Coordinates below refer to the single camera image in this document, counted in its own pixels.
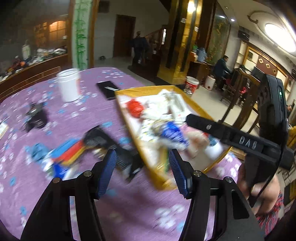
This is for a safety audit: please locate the yellow cardboard box tray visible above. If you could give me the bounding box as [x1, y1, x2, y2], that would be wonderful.
[115, 85, 230, 190]

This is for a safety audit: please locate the white dental floss pick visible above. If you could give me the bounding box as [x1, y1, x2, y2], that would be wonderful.
[104, 86, 120, 91]

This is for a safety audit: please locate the purple floral tablecloth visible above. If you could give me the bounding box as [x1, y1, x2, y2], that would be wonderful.
[0, 67, 242, 241]

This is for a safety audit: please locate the blue knitted cloth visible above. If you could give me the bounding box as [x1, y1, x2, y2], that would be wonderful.
[31, 143, 50, 162]

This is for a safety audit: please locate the black foil snack bag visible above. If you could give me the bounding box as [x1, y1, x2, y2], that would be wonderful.
[83, 125, 144, 183]

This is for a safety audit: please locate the white floor container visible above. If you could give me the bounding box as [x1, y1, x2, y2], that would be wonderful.
[204, 75, 216, 90]

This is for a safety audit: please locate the blue vinda tissue pack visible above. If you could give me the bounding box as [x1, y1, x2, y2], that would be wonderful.
[152, 120, 189, 151]

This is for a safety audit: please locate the black smartphone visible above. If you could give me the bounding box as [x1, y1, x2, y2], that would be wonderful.
[96, 81, 120, 100]

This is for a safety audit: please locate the coloured cloth stack pack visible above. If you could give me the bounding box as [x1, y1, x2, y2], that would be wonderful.
[50, 138, 86, 166]

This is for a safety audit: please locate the standing person in black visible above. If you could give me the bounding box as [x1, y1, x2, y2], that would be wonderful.
[132, 31, 149, 66]

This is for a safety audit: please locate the red white bucket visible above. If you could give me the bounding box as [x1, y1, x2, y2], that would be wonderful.
[184, 76, 200, 95]

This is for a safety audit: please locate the pink tissue pack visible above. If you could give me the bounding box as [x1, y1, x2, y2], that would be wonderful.
[181, 125, 224, 160]

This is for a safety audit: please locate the seated person dark jacket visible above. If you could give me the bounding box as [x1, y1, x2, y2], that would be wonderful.
[213, 55, 231, 91]

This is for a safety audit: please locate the wooden chair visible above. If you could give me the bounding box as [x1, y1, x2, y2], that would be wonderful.
[218, 68, 260, 130]

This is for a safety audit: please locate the person right hand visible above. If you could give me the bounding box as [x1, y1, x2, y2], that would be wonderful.
[237, 162, 282, 216]

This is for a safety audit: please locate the red plastic bag bundle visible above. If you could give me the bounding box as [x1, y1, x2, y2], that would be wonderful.
[126, 99, 145, 118]

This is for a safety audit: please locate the black cylindrical motor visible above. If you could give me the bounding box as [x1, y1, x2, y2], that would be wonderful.
[23, 102, 48, 133]

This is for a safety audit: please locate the white plastic jar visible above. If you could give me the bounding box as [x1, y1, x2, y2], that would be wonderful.
[57, 68, 81, 102]

